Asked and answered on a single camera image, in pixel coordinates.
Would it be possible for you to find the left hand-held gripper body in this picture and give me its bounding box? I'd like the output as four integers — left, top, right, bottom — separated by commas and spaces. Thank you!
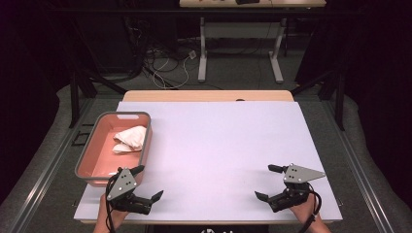
106, 167, 154, 216

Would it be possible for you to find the bundle of black floor cables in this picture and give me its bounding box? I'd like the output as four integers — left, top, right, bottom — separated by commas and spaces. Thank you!
124, 16, 183, 82

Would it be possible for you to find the left hand-held gripper black cable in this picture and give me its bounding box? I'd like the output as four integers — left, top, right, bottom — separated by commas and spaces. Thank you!
104, 176, 119, 233

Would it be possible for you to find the pink basket with grey rim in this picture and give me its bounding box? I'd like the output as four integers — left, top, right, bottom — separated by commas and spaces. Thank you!
74, 111, 154, 188

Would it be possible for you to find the background desk with white legs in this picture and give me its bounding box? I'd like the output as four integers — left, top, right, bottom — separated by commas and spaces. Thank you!
179, 0, 327, 84

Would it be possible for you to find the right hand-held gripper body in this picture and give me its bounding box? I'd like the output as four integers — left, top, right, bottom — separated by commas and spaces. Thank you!
267, 162, 326, 214

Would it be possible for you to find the right hand-held gripper black cable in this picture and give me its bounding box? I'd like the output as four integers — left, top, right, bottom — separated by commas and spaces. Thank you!
296, 183, 324, 233

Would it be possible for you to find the dark curtain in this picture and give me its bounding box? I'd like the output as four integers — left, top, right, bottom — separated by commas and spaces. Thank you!
326, 0, 412, 208
0, 0, 71, 203

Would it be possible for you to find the hand-held gripper black cable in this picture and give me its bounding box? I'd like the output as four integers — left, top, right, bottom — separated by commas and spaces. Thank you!
104, 176, 119, 233
296, 183, 324, 233

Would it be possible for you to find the aluminium floor rail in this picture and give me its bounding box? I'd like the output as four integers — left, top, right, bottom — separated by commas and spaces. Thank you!
9, 98, 95, 233
324, 100, 395, 233

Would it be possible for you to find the light wooden table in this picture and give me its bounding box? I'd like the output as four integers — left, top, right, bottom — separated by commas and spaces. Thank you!
80, 89, 334, 225

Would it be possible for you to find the white floor cable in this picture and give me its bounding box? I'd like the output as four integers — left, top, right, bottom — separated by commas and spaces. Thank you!
152, 56, 190, 90

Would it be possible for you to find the person's right hand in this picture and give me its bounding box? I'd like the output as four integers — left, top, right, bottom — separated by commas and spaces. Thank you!
289, 193, 325, 229

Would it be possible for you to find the black metal stand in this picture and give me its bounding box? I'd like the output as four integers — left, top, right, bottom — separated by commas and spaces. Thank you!
67, 69, 127, 129
291, 69, 346, 130

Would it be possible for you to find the person's left hand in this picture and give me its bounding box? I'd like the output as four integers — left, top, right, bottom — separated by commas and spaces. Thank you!
96, 193, 131, 230

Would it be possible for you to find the cream baby bodysuit brown trim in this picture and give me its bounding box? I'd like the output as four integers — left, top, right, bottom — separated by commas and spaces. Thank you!
111, 124, 149, 154

